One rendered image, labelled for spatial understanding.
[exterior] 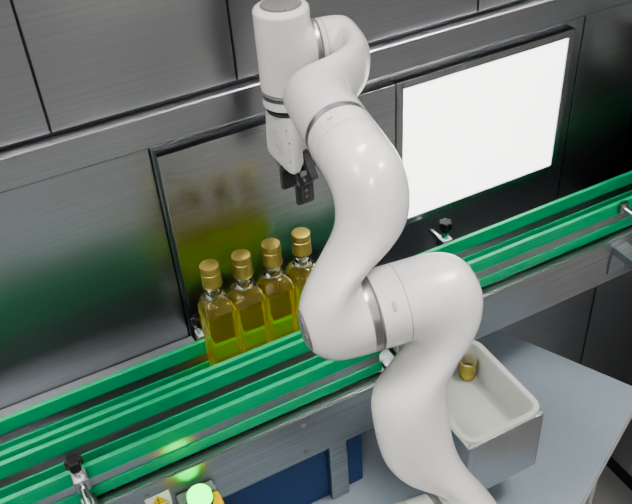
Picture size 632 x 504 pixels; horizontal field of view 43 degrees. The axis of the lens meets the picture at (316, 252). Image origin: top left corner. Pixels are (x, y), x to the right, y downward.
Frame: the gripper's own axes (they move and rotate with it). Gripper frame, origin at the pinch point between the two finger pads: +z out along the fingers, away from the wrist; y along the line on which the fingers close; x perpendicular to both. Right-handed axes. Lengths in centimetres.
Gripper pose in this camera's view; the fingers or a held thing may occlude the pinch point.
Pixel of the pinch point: (296, 185)
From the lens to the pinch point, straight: 137.5
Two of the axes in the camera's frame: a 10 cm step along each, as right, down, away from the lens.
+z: 0.6, 7.8, 6.2
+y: 4.8, 5.3, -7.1
